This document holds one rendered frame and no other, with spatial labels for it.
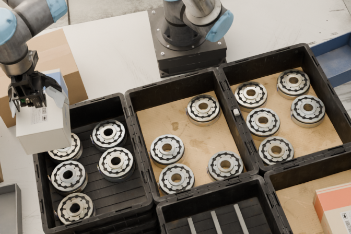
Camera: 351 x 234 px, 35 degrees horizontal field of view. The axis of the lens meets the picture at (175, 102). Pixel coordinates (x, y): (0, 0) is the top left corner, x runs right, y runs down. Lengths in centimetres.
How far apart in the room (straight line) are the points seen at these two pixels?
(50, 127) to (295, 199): 70
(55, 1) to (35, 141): 39
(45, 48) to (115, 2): 142
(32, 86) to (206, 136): 59
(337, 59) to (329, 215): 74
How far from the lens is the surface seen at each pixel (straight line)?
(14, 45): 128
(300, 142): 172
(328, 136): 175
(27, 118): 149
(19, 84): 135
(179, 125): 176
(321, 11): 227
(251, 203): 162
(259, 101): 177
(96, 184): 169
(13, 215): 187
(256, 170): 155
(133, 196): 165
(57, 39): 204
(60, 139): 149
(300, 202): 163
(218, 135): 173
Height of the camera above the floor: 228
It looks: 53 degrees down
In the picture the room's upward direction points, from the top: 9 degrees counter-clockwise
